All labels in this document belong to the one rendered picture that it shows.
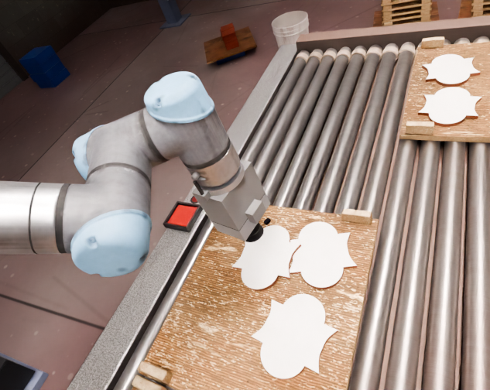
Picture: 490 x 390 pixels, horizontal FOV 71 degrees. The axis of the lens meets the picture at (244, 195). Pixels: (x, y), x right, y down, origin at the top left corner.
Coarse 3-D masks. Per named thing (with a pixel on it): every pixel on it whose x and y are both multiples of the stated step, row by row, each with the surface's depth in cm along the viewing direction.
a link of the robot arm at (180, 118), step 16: (160, 80) 44; (176, 80) 42; (192, 80) 41; (160, 96) 41; (176, 96) 40; (192, 96) 41; (208, 96) 44; (144, 112) 44; (160, 112) 41; (176, 112) 41; (192, 112) 41; (208, 112) 43; (160, 128) 43; (176, 128) 42; (192, 128) 42; (208, 128) 44; (160, 144) 43; (176, 144) 44; (192, 144) 44; (208, 144) 45; (224, 144) 47; (192, 160) 46; (208, 160) 46
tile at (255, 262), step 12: (264, 228) 74; (276, 228) 73; (264, 240) 72; (276, 240) 71; (288, 240) 70; (252, 252) 71; (264, 252) 70; (276, 252) 69; (288, 252) 68; (240, 264) 70; (252, 264) 69; (264, 264) 68; (276, 264) 67; (288, 264) 66; (252, 276) 67; (264, 276) 66; (276, 276) 65; (288, 276) 64; (252, 288) 65; (264, 288) 65
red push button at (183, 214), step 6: (180, 210) 88; (186, 210) 87; (192, 210) 86; (174, 216) 87; (180, 216) 86; (186, 216) 86; (168, 222) 86; (174, 222) 86; (180, 222) 85; (186, 222) 84
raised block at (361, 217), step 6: (348, 210) 69; (354, 210) 69; (360, 210) 69; (342, 216) 70; (348, 216) 69; (354, 216) 69; (360, 216) 68; (366, 216) 67; (360, 222) 69; (366, 222) 68
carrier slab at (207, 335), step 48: (240, 240) 75; (192, 288) 71; (240, 288) 68; (288, 288) 65; (336, 288) 62; (192, 336) 64; (240, 336) 61; (336, 336) 57; (192, 384) 58; (240, 384) 56; (288, 384) 54; (336, 384) 52
